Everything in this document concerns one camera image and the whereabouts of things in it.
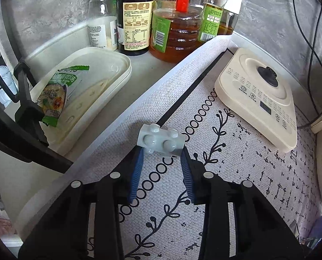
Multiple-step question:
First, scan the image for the white patterned table mat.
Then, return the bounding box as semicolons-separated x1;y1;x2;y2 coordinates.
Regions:
17;36;322;259

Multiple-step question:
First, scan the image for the cream induction cooker base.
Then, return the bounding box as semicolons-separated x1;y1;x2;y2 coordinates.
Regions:
215;48;297;153

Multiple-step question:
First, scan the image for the white plastic tray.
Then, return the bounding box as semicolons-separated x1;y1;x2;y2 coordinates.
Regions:
30;47;132;156

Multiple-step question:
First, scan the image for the green seasoning sachet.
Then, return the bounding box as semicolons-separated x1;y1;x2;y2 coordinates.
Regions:
37;65;90;127

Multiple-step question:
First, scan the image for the red capped oil bottle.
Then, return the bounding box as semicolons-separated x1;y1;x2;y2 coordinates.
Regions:
150;0;207;63

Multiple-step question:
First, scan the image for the yellow capped green label bottle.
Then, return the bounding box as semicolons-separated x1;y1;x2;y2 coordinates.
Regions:
198;0;228;42

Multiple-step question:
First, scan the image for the small white capped jar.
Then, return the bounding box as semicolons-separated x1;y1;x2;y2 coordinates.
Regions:
87;0;118;51

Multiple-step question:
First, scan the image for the dark soy sauce bottle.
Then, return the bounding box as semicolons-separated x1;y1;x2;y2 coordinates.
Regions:
117;0;154;56

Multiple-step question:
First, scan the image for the white top oil dispenser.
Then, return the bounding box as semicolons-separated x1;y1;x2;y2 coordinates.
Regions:
217;0;243;35

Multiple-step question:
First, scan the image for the black power cable left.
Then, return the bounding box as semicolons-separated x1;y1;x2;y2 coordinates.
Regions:
290;0;322;115

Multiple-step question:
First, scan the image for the black power cable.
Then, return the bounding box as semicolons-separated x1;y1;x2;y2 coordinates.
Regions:
296;2;322;130
290;0;322;115

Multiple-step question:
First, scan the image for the black power cable right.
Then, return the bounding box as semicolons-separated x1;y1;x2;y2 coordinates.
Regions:
296;2;322;130

